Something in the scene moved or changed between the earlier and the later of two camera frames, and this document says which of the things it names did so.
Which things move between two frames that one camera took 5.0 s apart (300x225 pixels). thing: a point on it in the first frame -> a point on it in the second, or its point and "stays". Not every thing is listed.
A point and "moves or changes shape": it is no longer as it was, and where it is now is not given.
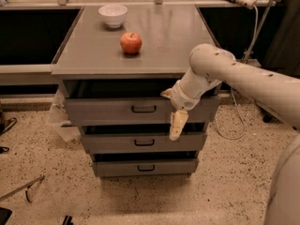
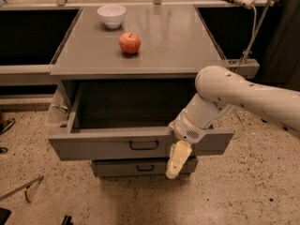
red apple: [130, 42] stays
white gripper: [183, 97] -> [188, 129]
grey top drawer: [136, 112] moves or changes shape
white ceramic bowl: [113, 14] stays
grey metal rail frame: [46, 70] stays
